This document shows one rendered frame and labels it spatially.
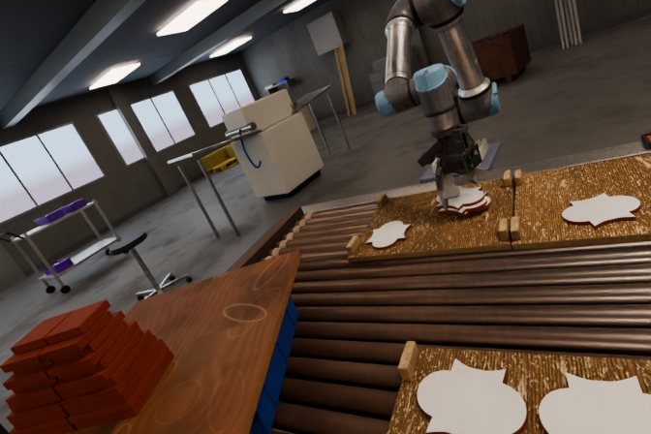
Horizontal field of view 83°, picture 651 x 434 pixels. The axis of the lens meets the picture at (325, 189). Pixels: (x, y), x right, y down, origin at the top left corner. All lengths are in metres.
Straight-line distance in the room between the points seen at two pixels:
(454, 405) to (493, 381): 0.06
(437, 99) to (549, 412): 0.64
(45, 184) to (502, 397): 9.54
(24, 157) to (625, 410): 9.71
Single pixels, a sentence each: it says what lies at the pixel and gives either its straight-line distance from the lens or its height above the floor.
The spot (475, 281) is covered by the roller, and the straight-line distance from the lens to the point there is 0.84.
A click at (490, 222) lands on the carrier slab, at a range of 0.98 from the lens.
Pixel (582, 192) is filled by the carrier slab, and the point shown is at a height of 0.94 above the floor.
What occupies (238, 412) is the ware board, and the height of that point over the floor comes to 1.04.
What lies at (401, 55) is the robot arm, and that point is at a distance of 1.17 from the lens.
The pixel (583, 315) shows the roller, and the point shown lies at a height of 0.92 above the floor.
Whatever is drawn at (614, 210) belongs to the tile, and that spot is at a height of 0.95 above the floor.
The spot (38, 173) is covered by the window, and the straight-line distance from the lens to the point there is 9.77.
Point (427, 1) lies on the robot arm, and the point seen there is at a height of 1.48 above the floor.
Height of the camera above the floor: 1.42
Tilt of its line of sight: 17 degrees down
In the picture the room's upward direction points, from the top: 23 degrees counter-clockwise
